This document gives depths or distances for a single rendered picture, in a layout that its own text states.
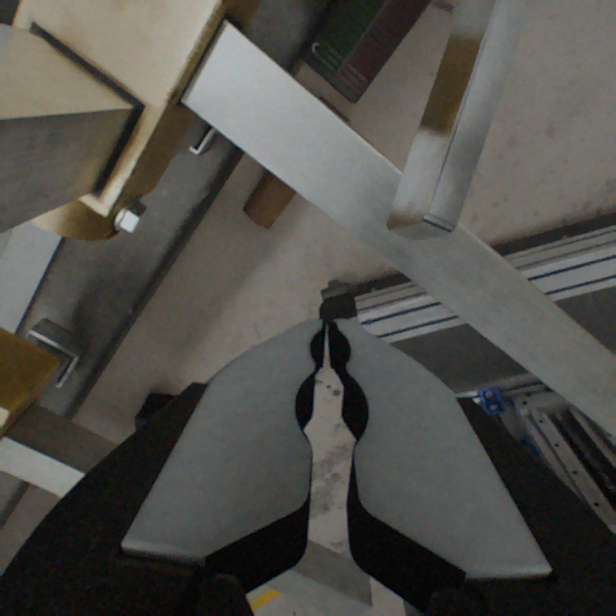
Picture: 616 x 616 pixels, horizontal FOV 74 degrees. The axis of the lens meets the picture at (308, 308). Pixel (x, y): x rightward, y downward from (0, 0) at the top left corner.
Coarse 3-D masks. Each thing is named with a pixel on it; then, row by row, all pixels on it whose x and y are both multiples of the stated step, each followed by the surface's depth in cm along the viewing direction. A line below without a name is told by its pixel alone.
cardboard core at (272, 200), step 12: (348, 120) 86; (264, 180) 92; (276, 180) 90; (264, 192) 92; (276, 192) 91; (288, 192) 92; (252, 204) 94; (264, 204) 93; (276, 204) 93; (252, 216) 94; (264, 216) 94; (276, 216) 96
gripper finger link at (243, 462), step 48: (288, 336) 11; (240, 384) 9; (288, 384) 9; (192, 432) 8; (240, 432) 8; (288, 432) 8; (192, 480) 7; (240, 480) 7; (288, 480) 7; (144, 528) 6; (192, 528) 6; (240, 528) 6; (288, 528) 7; (240, 576) 6
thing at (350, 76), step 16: (400, 0) 24; (416, 0) 24; (384, 16) 25; (400, 16) 25; (368, 32) 25; (384, 32) 25; (400, 32) 25; (368, 48) 26; (384, 48) 26; (352, 64) 26; (368, 64) 26; (352, 80) 27; (368, 80) 26
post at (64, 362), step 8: (40, 344) 34; (48, 344) 35; (56, 352) 35; (64, 352) 35; (64, 360) 35; (56, 368) 34; (64, 368) 35; (56, 376) 34; (48, 384) 33; (40, 400) 34
